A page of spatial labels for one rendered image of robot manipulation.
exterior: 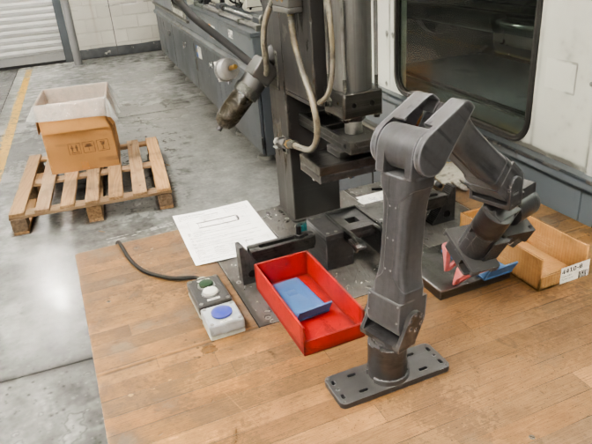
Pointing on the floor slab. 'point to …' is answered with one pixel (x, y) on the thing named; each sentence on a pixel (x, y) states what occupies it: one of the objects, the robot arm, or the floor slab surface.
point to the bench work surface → (334, 361)
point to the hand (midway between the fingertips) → (453, 275)
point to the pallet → (24, 200)
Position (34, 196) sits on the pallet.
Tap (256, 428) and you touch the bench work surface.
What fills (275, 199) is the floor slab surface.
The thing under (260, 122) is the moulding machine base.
